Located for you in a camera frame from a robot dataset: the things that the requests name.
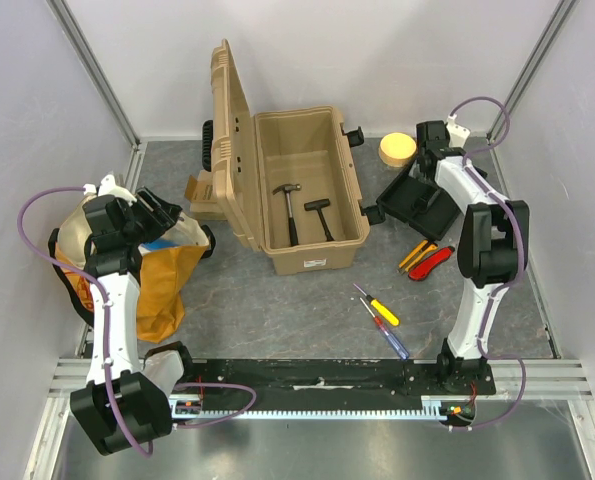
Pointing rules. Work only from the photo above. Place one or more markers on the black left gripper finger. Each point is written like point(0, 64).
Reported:
point(165, 215)
point(154, 192)

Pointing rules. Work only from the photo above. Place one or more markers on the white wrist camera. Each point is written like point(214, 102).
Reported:
point(458, 134)
point(109, 186)

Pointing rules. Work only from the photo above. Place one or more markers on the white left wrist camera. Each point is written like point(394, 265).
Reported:
point(109, 186)

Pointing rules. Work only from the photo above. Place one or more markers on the red utility knife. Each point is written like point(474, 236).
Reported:
point(423, 269)

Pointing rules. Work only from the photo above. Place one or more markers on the black toolbox tray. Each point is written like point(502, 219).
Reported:
point(431, 209)

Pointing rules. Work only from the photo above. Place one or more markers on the tan plastic toolbox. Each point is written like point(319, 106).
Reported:
point(250, 154)

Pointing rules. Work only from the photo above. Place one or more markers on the black rubber mallet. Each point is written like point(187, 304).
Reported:
point(319, 206)

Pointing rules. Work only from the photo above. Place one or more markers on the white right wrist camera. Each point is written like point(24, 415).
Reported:
point(458, 134)

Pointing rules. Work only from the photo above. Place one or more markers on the grey slotted cable duct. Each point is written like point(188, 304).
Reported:
point(189, 407)

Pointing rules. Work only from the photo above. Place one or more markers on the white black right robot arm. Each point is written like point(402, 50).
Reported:
point(491, 253)

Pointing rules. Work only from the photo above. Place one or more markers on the yellow utility knife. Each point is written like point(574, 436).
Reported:
point(416, 255)

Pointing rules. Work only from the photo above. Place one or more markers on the blue red handle screwdriver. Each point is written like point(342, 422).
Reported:
point(391, 339)

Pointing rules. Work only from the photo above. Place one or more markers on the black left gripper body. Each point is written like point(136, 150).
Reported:
point(138, 223)

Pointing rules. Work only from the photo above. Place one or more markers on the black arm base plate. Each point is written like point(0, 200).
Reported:
point(409, 377)

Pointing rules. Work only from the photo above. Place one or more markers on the yellow canvas tote bag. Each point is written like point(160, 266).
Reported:
point(167, 265)

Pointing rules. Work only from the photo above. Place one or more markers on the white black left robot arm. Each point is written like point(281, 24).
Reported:
point(125, 400)

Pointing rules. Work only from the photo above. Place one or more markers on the yellow handle screwdriver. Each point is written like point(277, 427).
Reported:
point(379, 307)

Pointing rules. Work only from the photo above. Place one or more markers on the steel claw hammer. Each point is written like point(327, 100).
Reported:
point(287, 190)

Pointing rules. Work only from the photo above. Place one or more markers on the brown cardboard box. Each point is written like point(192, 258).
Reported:
point(203, 203)

